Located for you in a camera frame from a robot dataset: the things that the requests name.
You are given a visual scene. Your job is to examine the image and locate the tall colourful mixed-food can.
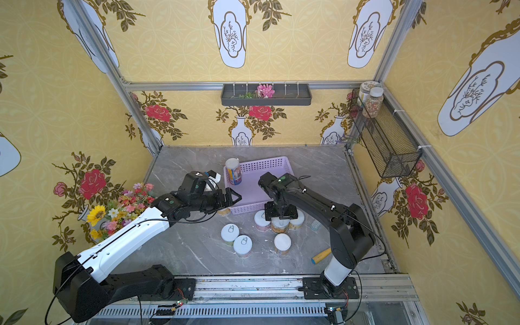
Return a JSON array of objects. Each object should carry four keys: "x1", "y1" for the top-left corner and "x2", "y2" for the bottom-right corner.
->
[{"x1": 225, "y1": 158, "x2": 242, "y2": 185}]

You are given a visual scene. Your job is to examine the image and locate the orange can plain white lid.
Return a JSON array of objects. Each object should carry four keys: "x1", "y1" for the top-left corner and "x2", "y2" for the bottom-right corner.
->
[{"x1": 274, "y1": 233, "x2": 292, "y2": 255}]

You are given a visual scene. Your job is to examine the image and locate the small yellow label can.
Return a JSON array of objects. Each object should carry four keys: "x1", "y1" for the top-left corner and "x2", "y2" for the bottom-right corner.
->
[{"x1": 217, "y1": 208, "x2": 231, "y2": 216}]

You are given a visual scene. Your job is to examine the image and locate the yellow peach can white lid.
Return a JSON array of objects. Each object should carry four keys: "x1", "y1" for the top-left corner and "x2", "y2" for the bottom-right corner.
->
[{"x1": 271, "y1": 217, "x2": 290, "y2": 234}]

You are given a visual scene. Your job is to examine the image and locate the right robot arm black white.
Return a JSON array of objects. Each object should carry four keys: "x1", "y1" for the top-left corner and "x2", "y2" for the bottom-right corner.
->
[{"x1": 258, "y1": 172, "x2": 376, "y2": 289}]

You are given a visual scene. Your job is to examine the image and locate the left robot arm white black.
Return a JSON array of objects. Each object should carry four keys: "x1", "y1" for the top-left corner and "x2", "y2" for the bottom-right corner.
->
[{"x1": 53, "y1": 171, "x2": 242, "y2": 323}]

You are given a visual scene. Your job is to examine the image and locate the lilac perforated plastic basket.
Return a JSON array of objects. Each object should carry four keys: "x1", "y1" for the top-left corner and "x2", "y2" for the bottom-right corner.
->
[{"x1": 223, "y1": 156, "x2": 295, "y2": 215}]

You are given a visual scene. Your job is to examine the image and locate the pink purple label can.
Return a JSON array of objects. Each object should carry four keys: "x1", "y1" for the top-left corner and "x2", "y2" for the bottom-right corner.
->
[{"x1": 233, "y1": 235, "x2": 253, "y2": 258}]

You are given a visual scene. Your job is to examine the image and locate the artificial flower bouquet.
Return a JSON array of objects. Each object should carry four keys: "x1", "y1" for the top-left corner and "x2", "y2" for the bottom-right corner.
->
[{"x1": 87, "y1": 183, "x2": 156, "y2": 242}]

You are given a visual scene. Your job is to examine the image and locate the pink flower on shelf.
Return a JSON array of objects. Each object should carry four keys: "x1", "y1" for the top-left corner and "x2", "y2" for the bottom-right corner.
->
[{"x1": 255, "y1": 84, "x2": 276, "y2": 98}]

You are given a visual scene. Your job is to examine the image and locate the spice jar white lid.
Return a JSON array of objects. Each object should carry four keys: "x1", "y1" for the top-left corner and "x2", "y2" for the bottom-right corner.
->
[{"x1": 362, "y1": 87, "x2": 384, "y2": 119}]

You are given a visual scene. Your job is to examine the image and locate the spice jar behind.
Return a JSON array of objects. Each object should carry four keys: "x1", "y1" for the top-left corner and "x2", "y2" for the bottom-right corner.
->
[{"x1": 357, "y1": 81, "x2": 381, "y2": 106}]

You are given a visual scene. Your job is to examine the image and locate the teal garden fork yellow handle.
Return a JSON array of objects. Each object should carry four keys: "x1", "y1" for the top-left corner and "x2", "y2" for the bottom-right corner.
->
[{"x1": 311, "y1": 247, "x2": 332, "y2": 265}]

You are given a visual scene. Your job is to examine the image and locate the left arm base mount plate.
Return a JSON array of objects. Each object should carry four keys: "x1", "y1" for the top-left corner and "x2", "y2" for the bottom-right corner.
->
[{"x1": 139, "y1": 278, "x2": 196, "y2": 301}]

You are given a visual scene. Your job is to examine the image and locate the dark grey wall shelf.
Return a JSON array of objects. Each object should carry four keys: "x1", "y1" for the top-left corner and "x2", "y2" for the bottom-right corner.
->
[{"x1": 221, "y1": 82, "x2": 313, "y2": 106}]

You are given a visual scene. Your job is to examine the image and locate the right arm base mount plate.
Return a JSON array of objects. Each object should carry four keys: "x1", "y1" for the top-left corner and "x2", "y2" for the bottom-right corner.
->
[{"x1": 298, "y1": 276, "x2": 360, "y2": 300}]

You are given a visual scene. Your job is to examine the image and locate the black wire mesh basket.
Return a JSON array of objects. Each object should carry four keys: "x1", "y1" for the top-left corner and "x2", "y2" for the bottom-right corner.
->
[{"x1": 353, "y1": 98, "x2": 423, "y2": 178}]

